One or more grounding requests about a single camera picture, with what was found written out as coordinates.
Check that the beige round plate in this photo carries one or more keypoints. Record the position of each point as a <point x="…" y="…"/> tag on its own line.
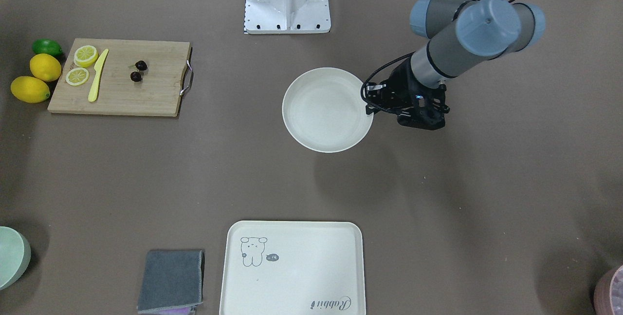
<point x="323" y="111"/>

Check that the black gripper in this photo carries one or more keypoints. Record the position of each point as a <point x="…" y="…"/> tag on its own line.
<point x="400" y="83"/>

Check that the lower whole lemon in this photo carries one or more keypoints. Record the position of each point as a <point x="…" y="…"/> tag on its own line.
<point x="45" y="67"/>

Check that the upper whole lemon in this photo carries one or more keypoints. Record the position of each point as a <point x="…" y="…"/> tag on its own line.
<point x="30" y="89"/>

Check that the upper dark red cherry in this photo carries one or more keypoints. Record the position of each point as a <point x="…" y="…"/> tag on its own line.
<point x="140" y="66"/>

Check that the lower lemon slice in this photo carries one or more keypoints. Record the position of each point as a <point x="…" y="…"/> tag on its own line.
<point x="77" y="76"/>

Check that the bamboo cutting board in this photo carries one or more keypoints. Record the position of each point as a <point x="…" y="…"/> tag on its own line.
<point x="167" y="79"/>

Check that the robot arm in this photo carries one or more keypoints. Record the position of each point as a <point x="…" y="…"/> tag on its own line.
<point x="460" y="34"/>

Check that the lower dark red cherry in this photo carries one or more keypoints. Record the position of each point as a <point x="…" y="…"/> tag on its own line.
<point x="136" y="76"/>

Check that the grey folded cloth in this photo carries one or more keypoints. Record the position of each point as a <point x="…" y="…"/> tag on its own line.
<point x="172" y="282"/>

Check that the mint green bowl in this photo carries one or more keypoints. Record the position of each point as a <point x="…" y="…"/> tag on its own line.
<point x="15" y="255"/>

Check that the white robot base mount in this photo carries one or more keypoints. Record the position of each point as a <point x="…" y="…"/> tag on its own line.
<point x="287" y="17"/>

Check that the lemon slice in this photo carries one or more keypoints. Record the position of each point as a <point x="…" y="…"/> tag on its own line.
<point x="85" y="56"/>
<point x="77" y="76"/>

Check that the whole lemon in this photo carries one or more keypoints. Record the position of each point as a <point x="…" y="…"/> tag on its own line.
<point x="30" y="89"/>
<point x="45" y="67"/>

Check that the white rabbit tray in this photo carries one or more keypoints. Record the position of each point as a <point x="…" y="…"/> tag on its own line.
<point x="293" y="268"/>

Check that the green lime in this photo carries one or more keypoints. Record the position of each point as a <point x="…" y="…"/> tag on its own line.
<point x="47" y="46"/>

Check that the upper lemon slice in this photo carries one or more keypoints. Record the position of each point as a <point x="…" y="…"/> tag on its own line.
<point x="85" y="56"/>

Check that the pink ice bucket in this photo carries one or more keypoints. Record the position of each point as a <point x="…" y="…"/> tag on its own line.
<point x="608" y="294"/>

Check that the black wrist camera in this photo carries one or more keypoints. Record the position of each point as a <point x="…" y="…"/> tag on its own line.
<point x="428" y="107"/>

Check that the dark red cherry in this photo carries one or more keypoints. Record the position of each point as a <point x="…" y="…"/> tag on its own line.
<point x="140" y="66"/>
<point x="136" y="76"/>

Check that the yellow plastic knife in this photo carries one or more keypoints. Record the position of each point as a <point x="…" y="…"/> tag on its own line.
<point x="98" y="68"/>

